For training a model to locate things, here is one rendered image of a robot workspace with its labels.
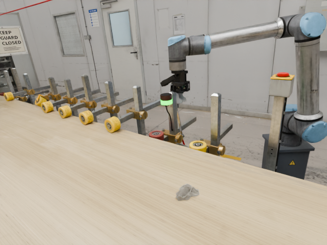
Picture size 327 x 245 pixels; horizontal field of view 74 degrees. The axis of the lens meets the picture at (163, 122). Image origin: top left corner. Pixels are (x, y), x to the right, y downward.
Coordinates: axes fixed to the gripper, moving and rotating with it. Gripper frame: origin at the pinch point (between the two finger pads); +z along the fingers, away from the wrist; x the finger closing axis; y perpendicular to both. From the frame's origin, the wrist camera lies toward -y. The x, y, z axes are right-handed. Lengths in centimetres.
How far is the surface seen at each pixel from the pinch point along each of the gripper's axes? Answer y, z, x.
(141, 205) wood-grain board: 27, 11, -62
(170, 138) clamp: 1.8, 16.1, -10.3
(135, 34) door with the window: -249, -39, 237
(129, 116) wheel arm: -25.0, 6.0, -14.3
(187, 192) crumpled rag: 36, 10, -50
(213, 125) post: 27.4, 3.3, -9.6
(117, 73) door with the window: -312, 38, 231
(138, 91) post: -20.7, -8.5, -8.2
